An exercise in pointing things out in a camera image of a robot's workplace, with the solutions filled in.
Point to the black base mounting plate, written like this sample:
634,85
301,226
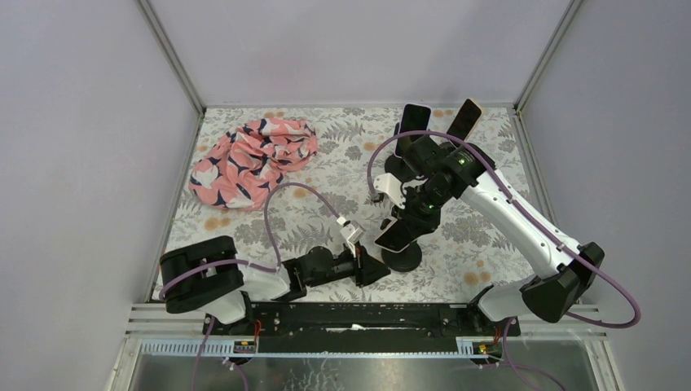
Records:
362,328

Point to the phone with beige case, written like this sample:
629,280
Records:
466,119

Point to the aluminium frame rail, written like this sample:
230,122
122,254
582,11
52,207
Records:
182,334

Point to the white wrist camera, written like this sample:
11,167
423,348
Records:
351,232
388,187

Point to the phone with purple case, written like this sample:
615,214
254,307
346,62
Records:
414,117

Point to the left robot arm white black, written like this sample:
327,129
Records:
209,276

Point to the phone with cream case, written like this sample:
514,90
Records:
395,236

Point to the black phone stand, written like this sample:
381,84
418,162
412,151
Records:
405,261
395,164

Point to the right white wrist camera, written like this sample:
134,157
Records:
388,187

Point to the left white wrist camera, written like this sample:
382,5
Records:
351,232

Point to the floral patterned table mat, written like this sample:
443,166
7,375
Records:
465,254

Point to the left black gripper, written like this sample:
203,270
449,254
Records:
355,265

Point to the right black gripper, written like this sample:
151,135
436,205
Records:
416,224

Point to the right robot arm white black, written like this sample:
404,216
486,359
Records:
563,268

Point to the pink floral crumpled cloth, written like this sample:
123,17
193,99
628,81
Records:
246,164

